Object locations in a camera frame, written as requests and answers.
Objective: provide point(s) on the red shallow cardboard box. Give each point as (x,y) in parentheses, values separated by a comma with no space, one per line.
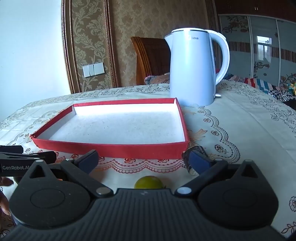
(111,125)

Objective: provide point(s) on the white floral tablecloth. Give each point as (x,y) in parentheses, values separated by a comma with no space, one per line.
(242,129)

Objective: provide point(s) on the floral sliding-door wardrobe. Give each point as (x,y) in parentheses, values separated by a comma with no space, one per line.
(240,46)

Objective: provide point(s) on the wooden wall frame moulding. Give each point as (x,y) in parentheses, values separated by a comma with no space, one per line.
(68,46)

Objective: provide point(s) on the wooden bed headboard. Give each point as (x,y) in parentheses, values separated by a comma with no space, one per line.
(150,60)

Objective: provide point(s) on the beige pillow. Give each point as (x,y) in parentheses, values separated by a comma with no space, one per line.
(157,79)

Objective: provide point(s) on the colourful patterned blanket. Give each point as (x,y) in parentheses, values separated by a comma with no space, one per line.
(256,84)

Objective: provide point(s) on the white electric kettle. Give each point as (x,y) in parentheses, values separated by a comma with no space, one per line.
(192,69)

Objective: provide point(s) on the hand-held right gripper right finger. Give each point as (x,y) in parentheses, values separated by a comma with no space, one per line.
(198,162)

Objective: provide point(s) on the person's left hand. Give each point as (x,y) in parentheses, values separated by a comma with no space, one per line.
(7,182)

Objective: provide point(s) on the green tomato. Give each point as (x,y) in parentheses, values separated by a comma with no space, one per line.
(148,182)

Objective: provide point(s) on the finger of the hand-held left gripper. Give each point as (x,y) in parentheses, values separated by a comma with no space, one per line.
(48,157)
(11,149)

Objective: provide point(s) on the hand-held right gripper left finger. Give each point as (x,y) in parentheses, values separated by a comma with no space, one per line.
(89,160)

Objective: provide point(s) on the white wall light switch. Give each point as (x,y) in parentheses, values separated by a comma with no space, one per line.
(93,69)

